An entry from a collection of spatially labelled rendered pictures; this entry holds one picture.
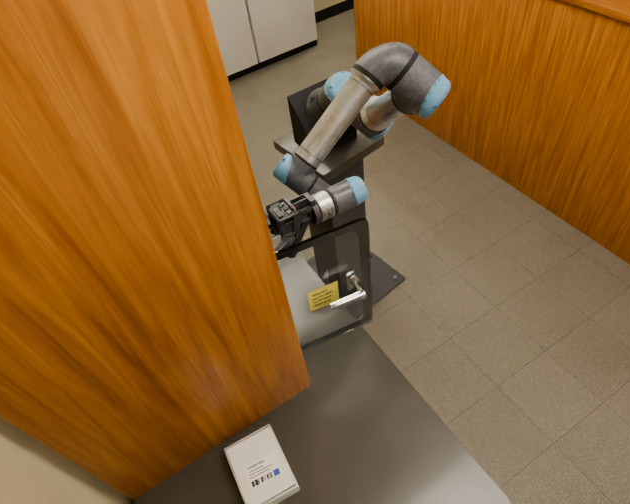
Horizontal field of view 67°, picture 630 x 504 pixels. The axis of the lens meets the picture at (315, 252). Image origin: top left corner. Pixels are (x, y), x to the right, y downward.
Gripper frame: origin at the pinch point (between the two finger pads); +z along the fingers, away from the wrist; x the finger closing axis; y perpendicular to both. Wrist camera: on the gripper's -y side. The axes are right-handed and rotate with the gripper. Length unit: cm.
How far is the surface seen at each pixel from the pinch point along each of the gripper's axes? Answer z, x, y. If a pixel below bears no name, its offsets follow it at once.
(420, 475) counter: -9, 59, -29
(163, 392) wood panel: 30.5, 25.8, 1.5
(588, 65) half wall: -187, -32, -23
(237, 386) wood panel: 17.1, 25.9, -10.9
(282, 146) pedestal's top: -46, -67, -27
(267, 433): 15.2, 32.0, -26.9
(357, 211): -71, -50, -63
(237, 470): 25, 35, -28
